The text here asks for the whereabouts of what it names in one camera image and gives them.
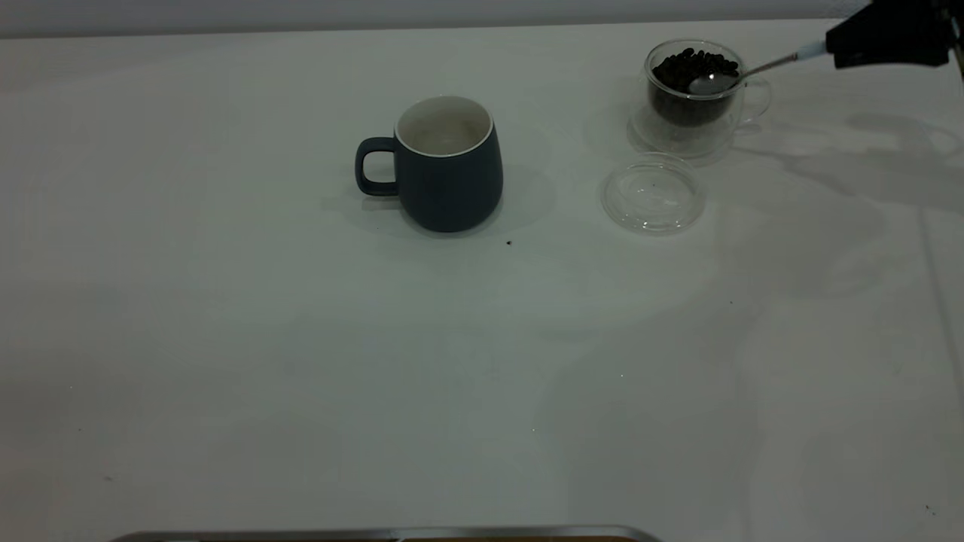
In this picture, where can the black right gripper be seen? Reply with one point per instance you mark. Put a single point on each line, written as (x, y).
(904, 11)

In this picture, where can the dark grey ceramic mug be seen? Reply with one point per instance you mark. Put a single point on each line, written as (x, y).
(448, 188)

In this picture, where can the coffee beans heap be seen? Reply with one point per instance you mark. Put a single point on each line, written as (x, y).
(678, 102)

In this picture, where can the clear glass saucer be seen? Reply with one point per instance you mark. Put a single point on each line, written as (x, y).
(654, 196)

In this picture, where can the metal edge strip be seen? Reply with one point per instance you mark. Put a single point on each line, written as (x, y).
(376, 535)

